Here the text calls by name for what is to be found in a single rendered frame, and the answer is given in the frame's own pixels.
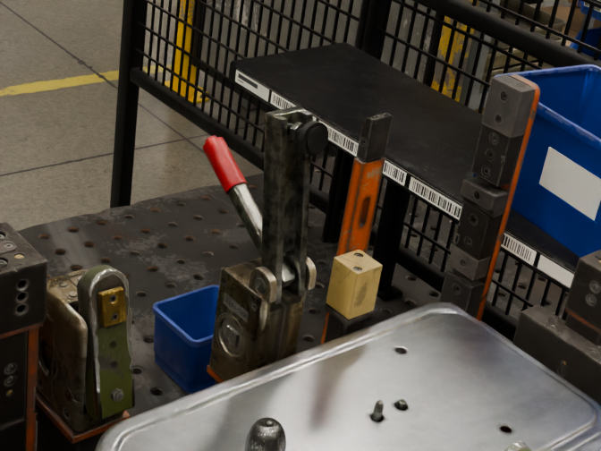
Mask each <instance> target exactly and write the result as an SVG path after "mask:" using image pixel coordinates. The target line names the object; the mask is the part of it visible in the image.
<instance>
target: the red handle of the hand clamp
mask: <svg viewBox="0 0 601 451"><path fill-rule="evenodd" d="M205 142H206V144H205V145H204V146H203V150H204V152H205V154H206V156H207V159H208V161H209V163H210V165H211V166H212V167H213V169H214V171H215V173H216V176H217V178H218V180H219V182H220V183H221V185H222V186H223V188H224V191H225V193H226V194H227V195H229V196H230V198H231V200H232V202H233V205H234V206H235V208H236V210H237V212H238V214H239V215H240V217H241V220H242V222H243V224H244V225H245V227H246V229H247V231H248V233H249V234H250V237H251V239H252V241H253V242H254V244H255V246H256V248H257V250H258V252H259V254H260V256H261V250H262V217H263V216H262V214H261V212H260V210H259V208H258V206H257V204H256V202H255V201H254V199H253V197H252V195H251V193H250V191H249V189H248V187H247V182H246V180H245V178H244V176H243V174H242V172H241V170H240V168H239V167H238V165H237V163H236V161H235V159H234V157H233V155H232V153H231V151H230V150H229V148H228V146H227V144H226V142H225V140H224V138H223V137H216V136H215V135H214V136H211V137H209V138H207V139H206V140H205ZM294 279H295V273H294V271H293V270H292V269H291V268H290V266H289V264H288V262H287V260H286V258H285V257H284V255H283V274H282V287H285V286H288V285H289V284H290V283H291V282H292V281H293V280H294Z"/></svg>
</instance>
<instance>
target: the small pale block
mask: <svg viewBox="0 0 601 451"><path fill-rule="evenodd" d="M382 267H383V265H381V264H380V263H378V262H377V261H376V260H374V259H372V258H371V257H369V256H368V255H367V254H366V253H365V252H363V251H361V250H356V251H351V252H348V253H345V254H343V255H340V256H337V257H334V262H333V266H332V272H331V276H330V282H329V286H328V292H327V297H326V305H325V310H326V311H328V312H329V317H328V321H327V327H326V335H325V341H324V343H326V342H328V341H331V340H333V339H336V338H338V337H340V336H344V335H347V334H350V333H351V332H354V331H357V330H359V329H362V328H364V327H365V323H366V319H369V318H371V317H372V316H373V310H374V306H375V301H376V297H377V289H378V285H379V280H380V276H381V271H382Z"/></svg>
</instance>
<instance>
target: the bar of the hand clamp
mask: <svg viewBox="0 0 601 451"><path fill-rule="evenodd" d="M327 142H328V130H327V128H326V126H325V125H324V124H323V123H320V122H317V121H313V114H312V113H311V112H309V111H306V110H305V109H303V108H301V107H298V106H295V107H290V108H285V109H281V110H276V111H272V112H267V113H266V119H265V155H264V186H263V217H262V250H261V267H265V268H268V269H269V270H270V271H271V272H272V273H273V274H274V276H275V279H276V282H277V292H276V298H275V302H272V303H273V304H278V303H280V302H281V299H282V274H283V252H285V258H286V260H287V262H288V264H289V266H290V268H291V269H292V270H293V271H294V273H295V279H294V280H293V281H292V282H291V283H290V284H289V285H288V286H285V287H284V289H286V290H288V291H289V292H291V293H293V294H296V295H298V296H302V295H304V294H305V280H306V260H307V240H308V220H309V181H310V161H311V156H315V155H318V154H319V153H321V152H322V151H323V149H324V148H325V147H326V144H327Z"/></svg>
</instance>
